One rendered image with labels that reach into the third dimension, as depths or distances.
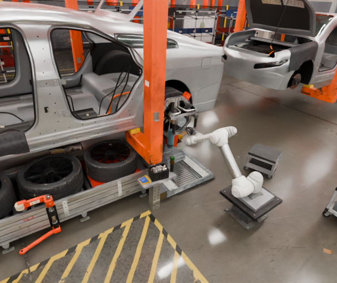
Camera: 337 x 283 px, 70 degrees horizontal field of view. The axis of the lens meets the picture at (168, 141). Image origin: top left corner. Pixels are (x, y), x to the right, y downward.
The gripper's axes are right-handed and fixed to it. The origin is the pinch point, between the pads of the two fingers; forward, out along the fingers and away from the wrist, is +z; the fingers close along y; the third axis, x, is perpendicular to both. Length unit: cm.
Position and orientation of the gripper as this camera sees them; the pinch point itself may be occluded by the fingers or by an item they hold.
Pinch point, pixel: (185, 127)
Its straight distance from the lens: 344.1
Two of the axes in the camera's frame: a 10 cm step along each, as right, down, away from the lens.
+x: -5.6, -4.3, -7.1
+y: 6.2, -7.8, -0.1
